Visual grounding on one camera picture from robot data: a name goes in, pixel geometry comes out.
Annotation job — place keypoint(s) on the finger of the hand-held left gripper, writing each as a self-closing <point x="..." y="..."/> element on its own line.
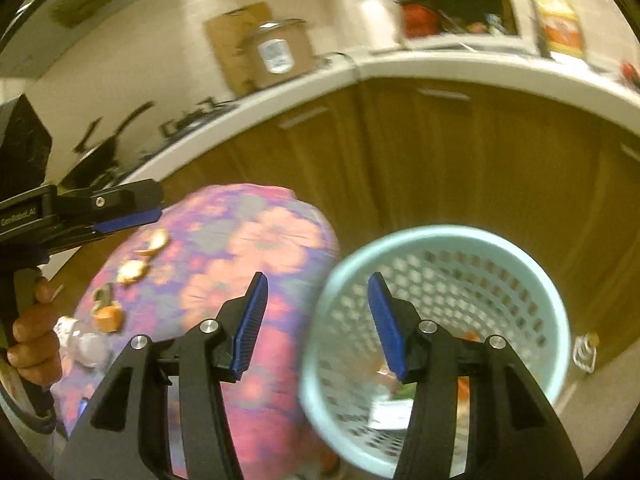
<point x="127" y="221"/>
<point x="115" y="200"/>

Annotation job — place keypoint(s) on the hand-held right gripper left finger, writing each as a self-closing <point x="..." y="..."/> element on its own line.
<point x="249" y="330"/>

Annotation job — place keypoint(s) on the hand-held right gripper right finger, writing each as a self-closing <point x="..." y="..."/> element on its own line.
<point x="387" y="330"/>

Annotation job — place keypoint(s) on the pale curled orange peel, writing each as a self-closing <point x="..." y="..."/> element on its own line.
<point x="155" y="242"/>

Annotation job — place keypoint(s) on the long orange peel strip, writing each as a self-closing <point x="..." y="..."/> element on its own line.
<point x="471" y="337"/>

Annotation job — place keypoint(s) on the printed carton box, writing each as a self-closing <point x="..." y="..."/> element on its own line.
<point x="390" y="414"/>

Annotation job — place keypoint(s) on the small orange peel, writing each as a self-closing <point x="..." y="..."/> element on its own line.
<point x="107" y="318"/>

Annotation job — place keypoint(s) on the teal plastic basket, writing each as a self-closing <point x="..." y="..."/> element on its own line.
<point x="450" y="235"/>

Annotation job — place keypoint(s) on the white tissue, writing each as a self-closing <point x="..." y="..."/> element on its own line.
<point x="82" y="342"/>

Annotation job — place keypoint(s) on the person's left forearm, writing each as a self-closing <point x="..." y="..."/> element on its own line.
<point x="25" y="422"/>

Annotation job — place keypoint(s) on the person's left hand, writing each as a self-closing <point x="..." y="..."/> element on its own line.
<point x="37" y="350"/>

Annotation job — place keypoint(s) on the black wok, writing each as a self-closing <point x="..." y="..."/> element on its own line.
<point x="95" y="160"/>

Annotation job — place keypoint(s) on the floral printed towel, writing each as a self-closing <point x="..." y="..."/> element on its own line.
<point x="280" y="240"/>

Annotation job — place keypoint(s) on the black gas stove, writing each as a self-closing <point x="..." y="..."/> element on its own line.
<point x="192" y="117"/>

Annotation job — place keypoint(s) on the wooden base cabinet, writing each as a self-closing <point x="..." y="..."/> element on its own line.
<point x="450" y="160"/>

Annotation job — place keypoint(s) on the wooden cutting board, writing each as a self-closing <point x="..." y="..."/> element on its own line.
<point x="225" y="35"/>

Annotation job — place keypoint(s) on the beige rice cooker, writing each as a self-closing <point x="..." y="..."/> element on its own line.
<point x="275" y="52"/>

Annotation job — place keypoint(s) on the white electric kettle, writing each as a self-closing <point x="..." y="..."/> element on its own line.
<point x="377" y="22"/>

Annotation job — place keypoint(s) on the red pot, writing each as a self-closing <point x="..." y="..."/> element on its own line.
<point x="420" y="19"/>

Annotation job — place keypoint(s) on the yellow detergent bottle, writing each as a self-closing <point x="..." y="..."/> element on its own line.
<point x="560" y="27"/>

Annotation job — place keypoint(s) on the red tomato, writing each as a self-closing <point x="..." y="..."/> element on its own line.
<point x="631" y="72"/>

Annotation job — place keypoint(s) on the metal kitchen faucet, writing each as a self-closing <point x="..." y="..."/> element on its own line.
<point x="530" y="5"/>

